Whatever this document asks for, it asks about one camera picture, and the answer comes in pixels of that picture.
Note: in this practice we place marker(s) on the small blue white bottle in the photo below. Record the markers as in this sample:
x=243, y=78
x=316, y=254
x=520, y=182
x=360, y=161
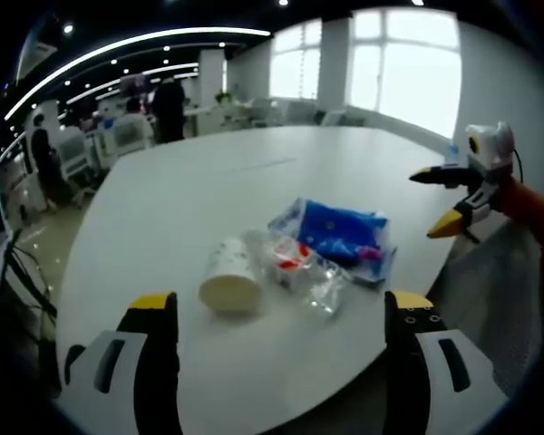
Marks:
x=452, y=154

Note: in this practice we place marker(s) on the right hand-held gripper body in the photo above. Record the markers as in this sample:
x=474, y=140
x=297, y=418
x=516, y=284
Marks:
x=488, y=149

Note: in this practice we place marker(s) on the clear plastic wrapper red label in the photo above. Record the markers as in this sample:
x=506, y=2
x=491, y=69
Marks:
x=299, y=267

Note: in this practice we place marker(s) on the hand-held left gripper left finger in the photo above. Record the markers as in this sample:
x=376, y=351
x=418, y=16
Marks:
x=118, y=362

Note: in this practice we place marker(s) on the white table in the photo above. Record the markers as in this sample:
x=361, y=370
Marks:
x=236, y=190

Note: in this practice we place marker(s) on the white office chair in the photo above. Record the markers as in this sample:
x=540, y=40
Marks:
x=129, y=131
x=74, y=156

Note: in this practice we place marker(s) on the blue plastic packet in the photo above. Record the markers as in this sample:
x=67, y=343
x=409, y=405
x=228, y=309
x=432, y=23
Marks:
x=344, y=235

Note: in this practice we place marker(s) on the white paper cup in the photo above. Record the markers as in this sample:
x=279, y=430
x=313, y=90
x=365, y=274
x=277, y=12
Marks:
x=231, y=276

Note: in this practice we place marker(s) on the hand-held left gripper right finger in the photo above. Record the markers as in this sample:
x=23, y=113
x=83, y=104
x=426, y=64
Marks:
x=440, y=362

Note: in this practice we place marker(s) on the black tripod stand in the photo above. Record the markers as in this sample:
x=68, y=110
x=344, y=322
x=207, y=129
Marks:
x=25, y=281

